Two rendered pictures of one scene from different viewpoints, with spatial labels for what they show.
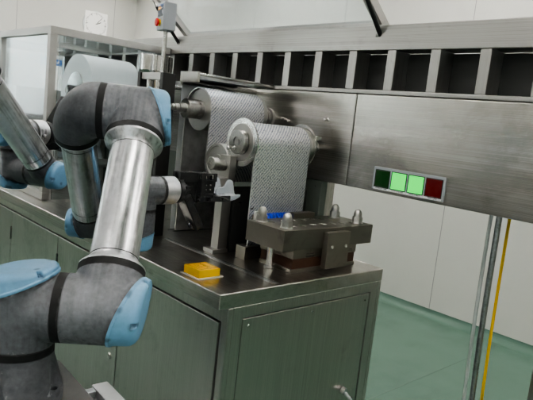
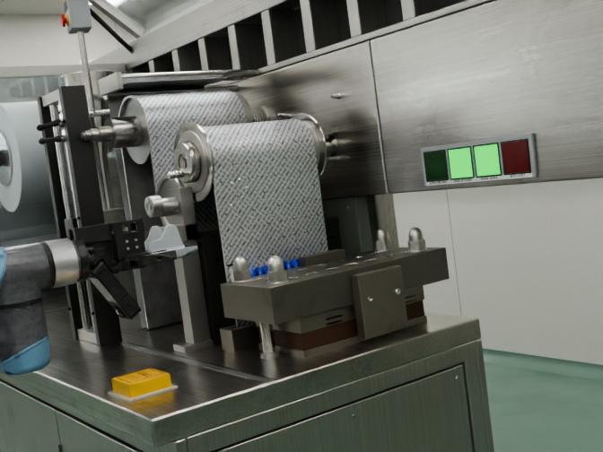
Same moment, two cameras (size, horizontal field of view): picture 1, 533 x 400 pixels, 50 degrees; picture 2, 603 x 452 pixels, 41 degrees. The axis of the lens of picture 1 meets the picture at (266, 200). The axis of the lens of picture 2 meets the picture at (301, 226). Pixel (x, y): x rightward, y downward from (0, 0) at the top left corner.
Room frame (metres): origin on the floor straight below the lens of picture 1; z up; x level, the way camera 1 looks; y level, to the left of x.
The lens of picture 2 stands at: (0.29, -0.30, 1.21)
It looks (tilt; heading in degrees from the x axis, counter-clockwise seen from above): 4 degrees down; 8
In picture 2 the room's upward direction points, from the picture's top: 7 degrees counter-clockwise
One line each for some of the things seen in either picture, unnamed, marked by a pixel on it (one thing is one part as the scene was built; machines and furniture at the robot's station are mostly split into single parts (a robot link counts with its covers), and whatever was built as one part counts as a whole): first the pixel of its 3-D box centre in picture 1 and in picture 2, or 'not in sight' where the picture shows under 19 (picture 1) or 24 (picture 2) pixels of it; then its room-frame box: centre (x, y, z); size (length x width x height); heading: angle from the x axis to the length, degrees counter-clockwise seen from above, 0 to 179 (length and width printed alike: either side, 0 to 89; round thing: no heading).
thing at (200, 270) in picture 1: (201, 270); (141, 383); (1.48, 0.15, 0.91); 0.07 x 0.07 x 0.02; 43
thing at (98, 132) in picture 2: (177, 106); (95, 134); (1.88, 0.32, 1.33); 0.06 x 0.03 x 0.03; 133
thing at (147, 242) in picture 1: (132, 228); (11, 336); (1.44, 0.34, 1.01); 0.11 x 0.08 x 0.11; 97
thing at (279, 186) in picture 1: (278, 189); (274, 224); (1.79, -0.04, 1.11); 0.23 x 0.01 x 0.18; 133
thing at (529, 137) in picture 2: (407, 183); (475, 161); (1.69, -0.41, 1.18); 0.25 x 0.01 x 0.07; 43
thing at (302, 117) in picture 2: (300, 146); (303, 149); (1.93, -0.09, 1.25); 0.15 x 0.01 x 0.15; 43
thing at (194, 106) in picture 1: (192, 109); (123, 132); (1.92, 0.28, 1.33); 0.06 x 0.06 x 0.06; 43
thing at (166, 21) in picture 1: (164, 17); (74, 10); (2.17, 0.45, 1.66); 0.07 x 0.07 x 0.10; 31
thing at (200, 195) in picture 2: (242, 142); (193, 161); (1.75, 0.09, 1.25); 0.15 x 0.01 x 0.15; 43
